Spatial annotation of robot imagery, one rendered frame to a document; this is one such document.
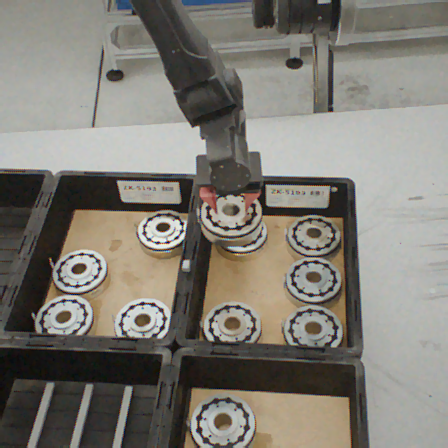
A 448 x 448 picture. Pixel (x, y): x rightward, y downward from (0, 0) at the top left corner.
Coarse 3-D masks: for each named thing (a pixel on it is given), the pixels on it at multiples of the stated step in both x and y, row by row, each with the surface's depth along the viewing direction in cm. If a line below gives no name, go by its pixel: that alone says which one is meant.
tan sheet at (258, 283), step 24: (264, 216) 141; (288, 216) 140; (216, 264) 133; (240, 264) 133; (264, 264) 132; (288, 264) 132; (336, 264) 131; (216, 288) 129; (240, 288) 129; (264, 288) 128; (264, 312) 125; (288, 312) 125; (336, 312) 124; (264, 336) 121
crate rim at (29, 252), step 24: (48, 192) 134; (192, 192) 132; (192, 216) 128; (24, 264) 122; (0, 336) 112; (24, 336) 112; (48, 336) 112; (72, 336) 112; (96, 336) 111; (120, 336) 111; (168, 336) 111
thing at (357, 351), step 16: (272, 176) 134; (304, 176) 133; (320, 176) 133; (352, 192) 130; (352, 208) 128; (352, 224) 125; (192, 240) 124; (352, 240) 122; (192, 256) 122; (352, 256) 121; (192, 272) 119; (352, 272) 117; (352, 288) 115; (352, 304) 113; (176, 336) 111; (288, 352) 108; (304, 352) 107; (320, 352) 107; (336, 352) 107; (352, 352) 107
